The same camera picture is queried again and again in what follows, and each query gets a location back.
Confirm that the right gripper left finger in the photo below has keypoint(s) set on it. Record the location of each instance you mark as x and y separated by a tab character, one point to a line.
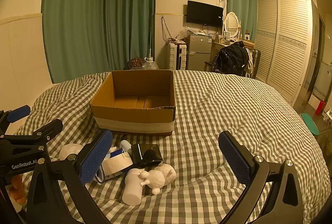
46	203

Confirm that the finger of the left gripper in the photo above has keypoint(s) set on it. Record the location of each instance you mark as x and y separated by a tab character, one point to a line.
11	116
39	137

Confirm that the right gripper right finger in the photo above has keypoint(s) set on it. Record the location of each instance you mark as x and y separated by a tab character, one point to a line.
284	200

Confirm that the white unicorn figurine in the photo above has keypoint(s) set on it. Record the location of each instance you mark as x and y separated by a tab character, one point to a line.
68	149

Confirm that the beige tape roll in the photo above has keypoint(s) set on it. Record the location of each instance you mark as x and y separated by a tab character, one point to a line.
116	164

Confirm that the white cylinder bottle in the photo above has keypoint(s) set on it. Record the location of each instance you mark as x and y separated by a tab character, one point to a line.
132	193

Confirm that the white plush toy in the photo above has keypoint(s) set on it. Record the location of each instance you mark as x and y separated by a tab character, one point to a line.
158	177

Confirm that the blue tissue pack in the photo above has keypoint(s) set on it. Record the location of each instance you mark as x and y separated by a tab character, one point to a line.
100	177

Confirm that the person's left hand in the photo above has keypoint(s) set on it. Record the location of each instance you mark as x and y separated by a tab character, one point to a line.
17	190

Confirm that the teal stool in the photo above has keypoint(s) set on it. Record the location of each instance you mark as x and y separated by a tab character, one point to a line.
309	122

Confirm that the red fire extinguisher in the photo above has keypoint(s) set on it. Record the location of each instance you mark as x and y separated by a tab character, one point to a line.
320	107

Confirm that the cardboard box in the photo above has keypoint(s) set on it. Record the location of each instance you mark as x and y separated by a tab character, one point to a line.
136	102

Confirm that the brown patterned bag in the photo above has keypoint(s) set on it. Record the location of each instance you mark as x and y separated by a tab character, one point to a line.
136	63

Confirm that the clear water jug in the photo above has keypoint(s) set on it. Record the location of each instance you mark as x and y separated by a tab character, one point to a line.
149	62

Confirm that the large green curtain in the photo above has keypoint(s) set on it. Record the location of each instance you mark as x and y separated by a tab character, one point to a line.
92	36

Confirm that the chair with black clothes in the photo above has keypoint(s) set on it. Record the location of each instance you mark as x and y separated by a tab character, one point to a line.
235	60

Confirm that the white suitcase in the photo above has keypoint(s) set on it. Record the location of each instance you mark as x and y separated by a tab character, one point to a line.
176	55

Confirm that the wooden dressing table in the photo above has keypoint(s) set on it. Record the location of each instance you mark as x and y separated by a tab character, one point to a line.
215	47

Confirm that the silver mini fridge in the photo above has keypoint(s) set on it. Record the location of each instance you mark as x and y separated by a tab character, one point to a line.
198	51

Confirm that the white louvered wardrobe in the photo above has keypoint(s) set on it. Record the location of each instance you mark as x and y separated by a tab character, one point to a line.
284	38

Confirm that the oval vanity mirror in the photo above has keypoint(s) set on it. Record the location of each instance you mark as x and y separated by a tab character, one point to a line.
231	26

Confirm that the small green curtain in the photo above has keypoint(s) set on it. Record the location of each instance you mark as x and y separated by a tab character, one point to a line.
247	13

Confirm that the black wall television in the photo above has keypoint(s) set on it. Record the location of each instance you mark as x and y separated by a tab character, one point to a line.
204	14

